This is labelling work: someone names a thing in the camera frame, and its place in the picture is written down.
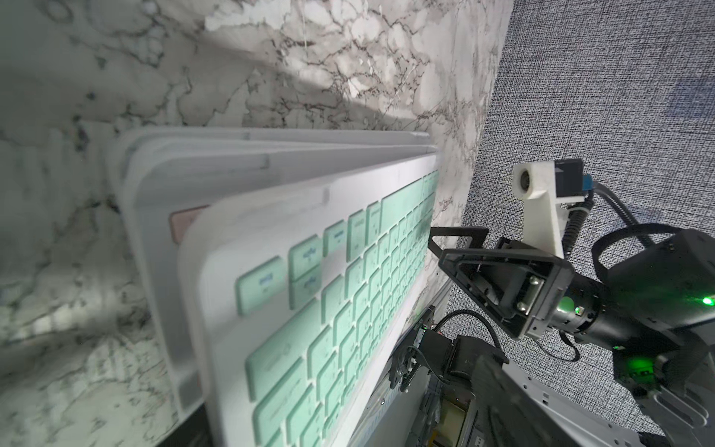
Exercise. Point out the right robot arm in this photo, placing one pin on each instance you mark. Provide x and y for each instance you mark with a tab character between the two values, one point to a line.
651	303

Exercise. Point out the green keyboard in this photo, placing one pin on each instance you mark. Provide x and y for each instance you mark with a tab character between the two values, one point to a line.
296	295

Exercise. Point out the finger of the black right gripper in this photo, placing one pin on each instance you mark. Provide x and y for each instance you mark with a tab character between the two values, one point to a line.
456	237

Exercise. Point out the white keyboard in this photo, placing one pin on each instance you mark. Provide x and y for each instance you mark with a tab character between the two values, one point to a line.
186	167

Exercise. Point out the pink keyboard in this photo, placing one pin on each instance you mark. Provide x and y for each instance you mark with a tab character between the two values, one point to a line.
155	237

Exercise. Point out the aluminium front rail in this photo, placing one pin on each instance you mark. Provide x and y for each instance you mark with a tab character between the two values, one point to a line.
509	408

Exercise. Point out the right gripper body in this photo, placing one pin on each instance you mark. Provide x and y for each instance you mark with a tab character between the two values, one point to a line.
515	284

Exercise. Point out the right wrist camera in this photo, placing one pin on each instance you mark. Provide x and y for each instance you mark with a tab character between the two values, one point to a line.
557	199

